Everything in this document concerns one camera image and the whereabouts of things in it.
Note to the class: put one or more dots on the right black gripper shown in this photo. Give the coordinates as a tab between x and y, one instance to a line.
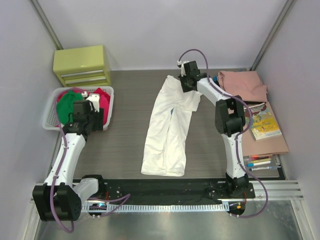
186	85

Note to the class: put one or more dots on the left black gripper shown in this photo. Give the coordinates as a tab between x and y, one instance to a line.
100	118

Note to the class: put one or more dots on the white printed t shirt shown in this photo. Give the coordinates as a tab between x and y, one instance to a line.
165	144

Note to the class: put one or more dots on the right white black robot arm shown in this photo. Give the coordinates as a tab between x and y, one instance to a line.
229	122

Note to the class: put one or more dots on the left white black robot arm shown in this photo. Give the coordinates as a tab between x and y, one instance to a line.
57	199

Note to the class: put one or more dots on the green t shirt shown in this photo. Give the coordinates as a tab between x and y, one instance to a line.
65	105

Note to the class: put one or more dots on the black folded t shirt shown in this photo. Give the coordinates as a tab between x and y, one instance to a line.
215	80

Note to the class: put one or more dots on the red t shirt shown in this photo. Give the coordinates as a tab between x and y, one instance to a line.
104	102

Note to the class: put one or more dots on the white plastic basket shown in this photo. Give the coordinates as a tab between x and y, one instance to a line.
49	119

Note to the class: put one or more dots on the yellow-green drawer box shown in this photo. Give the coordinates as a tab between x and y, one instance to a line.
83	66

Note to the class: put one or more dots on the pink folded t shirt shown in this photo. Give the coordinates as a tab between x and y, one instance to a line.
246	84

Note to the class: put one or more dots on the yellow picture book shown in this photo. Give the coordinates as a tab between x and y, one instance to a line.
264	124

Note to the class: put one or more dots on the red marker pen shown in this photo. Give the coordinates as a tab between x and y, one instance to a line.
254	158

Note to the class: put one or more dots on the yellow marker pen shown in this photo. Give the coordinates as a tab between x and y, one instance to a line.
260	161

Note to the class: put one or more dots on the brown cardboard sheet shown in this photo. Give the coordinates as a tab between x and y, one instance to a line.
269	146

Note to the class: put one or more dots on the dark blue marker pen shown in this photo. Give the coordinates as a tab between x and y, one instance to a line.
264	168

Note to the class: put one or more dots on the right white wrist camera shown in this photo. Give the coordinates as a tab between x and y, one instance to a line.
181	65

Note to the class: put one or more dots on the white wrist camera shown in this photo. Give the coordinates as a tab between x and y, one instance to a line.
181	65
94	99

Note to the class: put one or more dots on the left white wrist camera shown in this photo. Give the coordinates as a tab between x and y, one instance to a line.
94	99

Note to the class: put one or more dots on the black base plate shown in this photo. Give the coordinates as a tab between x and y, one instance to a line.
169	191

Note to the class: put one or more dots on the white slotted cable duct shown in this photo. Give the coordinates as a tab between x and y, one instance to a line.
89	208

